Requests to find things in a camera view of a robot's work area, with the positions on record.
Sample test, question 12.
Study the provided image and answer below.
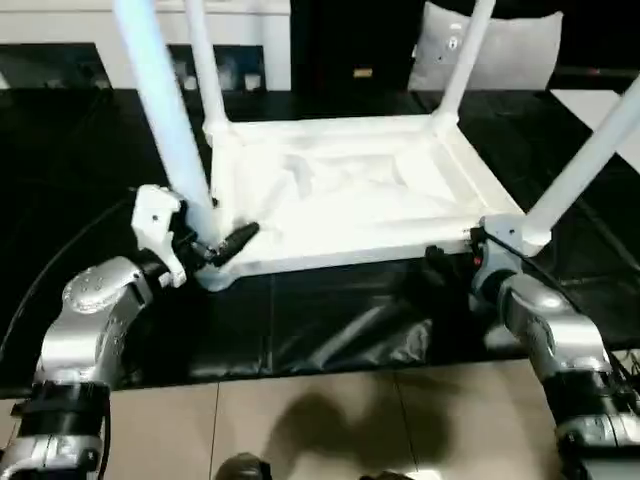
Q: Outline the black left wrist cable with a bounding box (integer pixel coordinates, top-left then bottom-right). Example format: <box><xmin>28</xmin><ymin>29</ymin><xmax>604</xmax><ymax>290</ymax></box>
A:
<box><xmin>0</xmin><ymin>197</ymin><xmax>137</xmax><ymax>354</ymax></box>

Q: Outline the white plastic table top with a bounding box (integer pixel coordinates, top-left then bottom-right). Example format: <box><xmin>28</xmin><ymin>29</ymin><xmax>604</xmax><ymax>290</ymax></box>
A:
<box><xmin>194</xmin><ymin>113</ymin><xmax>551</xmax><ymax>294</ymax></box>

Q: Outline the grey cushion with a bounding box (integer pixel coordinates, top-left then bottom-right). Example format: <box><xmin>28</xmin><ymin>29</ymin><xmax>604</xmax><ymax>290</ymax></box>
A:
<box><xmin>409</xmin><ymin>2</ymin><xmax>565</xmax><ymax>92</ymax></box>

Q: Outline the white plastic table leg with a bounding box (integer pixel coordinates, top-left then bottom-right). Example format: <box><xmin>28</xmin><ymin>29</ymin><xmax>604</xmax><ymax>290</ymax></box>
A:
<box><xmin>433</xmin><ymin>0</ymin><xmax>499</xmax><ymax>132</ymax></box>
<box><xmin>522</xmin><ymin>74</ymin><xmax>640</xmax><ymax>257</ymax></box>
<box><xmin>112</xmin><ymin>0</ymin><xmax>222</xmax><ymax>247</ymax></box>
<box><xmin>186</xmin><ymin>0</ymin><xmax>232</xmax><ymax>135</ymax></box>

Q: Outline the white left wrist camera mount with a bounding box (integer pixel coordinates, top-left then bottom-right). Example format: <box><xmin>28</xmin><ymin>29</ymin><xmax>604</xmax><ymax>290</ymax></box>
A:
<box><xmin>131</xmin><ymin>183</ymin><xmax>187</xmax><ymax>290</ymax></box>

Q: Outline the white sideboard with glass doors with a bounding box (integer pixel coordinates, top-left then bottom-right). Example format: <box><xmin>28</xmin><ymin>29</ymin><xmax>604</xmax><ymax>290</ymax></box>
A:
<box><xmin>0</xmin><ymin>0</ymin><xmax>292</xmax><ymax>92</ymax></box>

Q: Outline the black work mat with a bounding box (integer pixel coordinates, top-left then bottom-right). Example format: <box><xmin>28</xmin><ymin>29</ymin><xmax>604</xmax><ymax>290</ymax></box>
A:
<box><xmin>0</xmin><ymin>84</ymin><xmax>640</xmax><ymax>401</ymax></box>

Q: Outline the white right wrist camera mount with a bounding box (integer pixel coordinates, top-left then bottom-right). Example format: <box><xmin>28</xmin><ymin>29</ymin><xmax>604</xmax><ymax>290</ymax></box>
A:
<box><xmin>468</xmin><ymin>213</ymin><xmax>527</xmax><ymax>282</ymax></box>

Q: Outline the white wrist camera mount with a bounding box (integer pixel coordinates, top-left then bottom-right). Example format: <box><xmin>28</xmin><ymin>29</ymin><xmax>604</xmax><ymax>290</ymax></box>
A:
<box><xmin>468</xmin><ymin>213</ymin><xmax>527</xmax><ymax>282</ymax></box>
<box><xmin>131</xmin><ymin>183</ymin><xmax>187</xmax><ymax>290</ymax></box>

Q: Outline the white flat panel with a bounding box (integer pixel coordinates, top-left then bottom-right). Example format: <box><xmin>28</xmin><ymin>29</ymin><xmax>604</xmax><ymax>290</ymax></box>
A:
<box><xmin>547</xmin><ymin>88</ymin><xmax>640</xmax><ymax>175</ymax></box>

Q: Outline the black speaker with gold label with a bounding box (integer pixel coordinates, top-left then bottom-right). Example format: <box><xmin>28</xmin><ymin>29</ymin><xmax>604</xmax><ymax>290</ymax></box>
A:
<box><xmin>288</xmin><ymin>0</ymin><xmax>427</xmax><ymax>92</ymax></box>

